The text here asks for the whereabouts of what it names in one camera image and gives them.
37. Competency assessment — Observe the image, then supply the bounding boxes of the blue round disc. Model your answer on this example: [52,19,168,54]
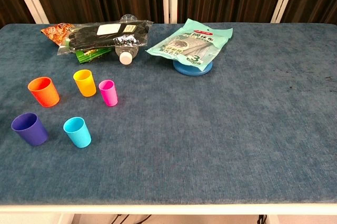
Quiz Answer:
[172,60,213,76]

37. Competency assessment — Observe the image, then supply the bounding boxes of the orange snack packet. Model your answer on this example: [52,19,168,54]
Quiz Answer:
[40,22,76,48]

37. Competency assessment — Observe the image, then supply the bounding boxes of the magenta plastic cup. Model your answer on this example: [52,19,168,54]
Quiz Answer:
[98,79,118,107]

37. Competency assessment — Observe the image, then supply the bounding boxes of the light blue plastic cup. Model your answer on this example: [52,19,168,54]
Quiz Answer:
[63,116,92,149]

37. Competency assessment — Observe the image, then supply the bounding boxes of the white table frame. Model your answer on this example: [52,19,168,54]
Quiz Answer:
[0,202,337,224]

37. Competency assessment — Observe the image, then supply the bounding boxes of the green snack packet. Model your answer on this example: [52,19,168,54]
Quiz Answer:
[75,47,113,64]

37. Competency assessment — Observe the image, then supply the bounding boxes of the clear plastic water bottle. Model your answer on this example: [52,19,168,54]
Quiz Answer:
[115,14,140,65]

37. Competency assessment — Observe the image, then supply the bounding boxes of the blue table cloth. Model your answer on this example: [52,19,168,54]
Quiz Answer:
[0,23,337,206]

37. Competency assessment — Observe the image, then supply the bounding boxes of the yellow plastic cup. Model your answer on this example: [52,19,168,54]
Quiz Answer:
[73,69,97,98]

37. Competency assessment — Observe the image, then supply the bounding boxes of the black gloves in clear bag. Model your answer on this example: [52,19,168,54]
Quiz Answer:
[57,19,155,56]

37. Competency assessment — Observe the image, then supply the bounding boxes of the teal dishcloth package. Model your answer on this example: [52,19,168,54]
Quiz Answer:
[145,18,234,72]

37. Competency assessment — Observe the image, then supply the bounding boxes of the purple plastic cup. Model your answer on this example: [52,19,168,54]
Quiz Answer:
[11,112,49,147]

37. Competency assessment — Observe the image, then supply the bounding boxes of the orange plastic cup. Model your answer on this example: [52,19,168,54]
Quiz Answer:
[27,76,61,108]

